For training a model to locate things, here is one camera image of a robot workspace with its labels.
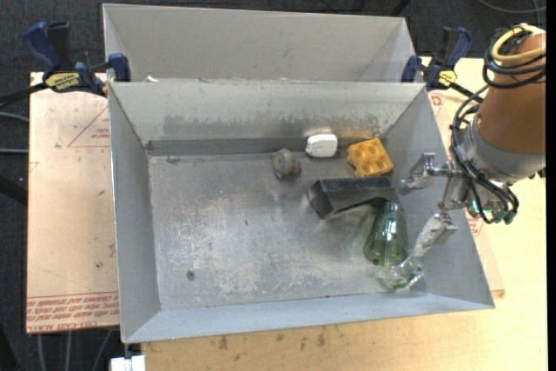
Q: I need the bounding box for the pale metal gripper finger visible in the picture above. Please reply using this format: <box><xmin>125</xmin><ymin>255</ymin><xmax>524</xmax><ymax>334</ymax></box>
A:
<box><xmin>399</xmin><ymin>152</ymin><xmax>437</xmax><ymax>194</ymax></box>
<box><xmin>412</xmin><ymin>213</ymin><xmax>460</xmax><ymax>258</ymax></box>

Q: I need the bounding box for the clear green glass cup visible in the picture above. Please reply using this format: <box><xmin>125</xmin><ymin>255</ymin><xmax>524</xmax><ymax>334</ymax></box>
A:
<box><xmin>362</xmin><ymin>202</ymin><xmax>410</xmax><ymax>268</ymax></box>

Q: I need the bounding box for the yellow holed sponge block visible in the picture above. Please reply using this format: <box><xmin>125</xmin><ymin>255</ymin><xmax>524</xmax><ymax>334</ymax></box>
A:
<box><xmin>346</xmin><ymin>137</ymin><xmax>394</xmax><ymax>179</ymax></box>

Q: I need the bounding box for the clear glass object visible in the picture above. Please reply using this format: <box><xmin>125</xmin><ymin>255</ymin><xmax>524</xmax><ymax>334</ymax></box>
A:
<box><xmin>374</xmin><ymin>259</ymin><xmax>425</xmax><ymax>295</ymax></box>

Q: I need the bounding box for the grey metal rectangular tube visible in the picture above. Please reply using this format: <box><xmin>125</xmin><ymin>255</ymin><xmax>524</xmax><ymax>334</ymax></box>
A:
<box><xmin>306</xmin><ymin>176</ymin><xmax>394</xmax><ymax>220</ymax></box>

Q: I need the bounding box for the white oval plastic object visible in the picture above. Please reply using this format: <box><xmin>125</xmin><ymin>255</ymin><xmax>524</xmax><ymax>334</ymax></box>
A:
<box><xmin>304</xmin><ymin>133</ymin><xmax>340</xmax><ymax>158</ymax></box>

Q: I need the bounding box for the small grey round object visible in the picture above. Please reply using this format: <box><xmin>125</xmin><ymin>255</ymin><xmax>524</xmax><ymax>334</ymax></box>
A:
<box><xmin>272</xmin><ymin>148</ymin><xmax>301</xmax><ymax>180</ymax></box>

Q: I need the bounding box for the grey metal bin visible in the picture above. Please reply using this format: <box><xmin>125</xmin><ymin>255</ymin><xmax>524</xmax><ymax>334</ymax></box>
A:
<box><xmin>102</xmin><ymin>3</ymin><xmax>496</xmax><ymax>344</ymax></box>

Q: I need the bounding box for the brown cardboard board red print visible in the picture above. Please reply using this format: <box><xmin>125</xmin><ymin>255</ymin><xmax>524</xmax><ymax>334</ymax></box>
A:
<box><xmin>25</xmin><ymin>71</ymin><xmax>506</xmax><ymax>335</ymax></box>

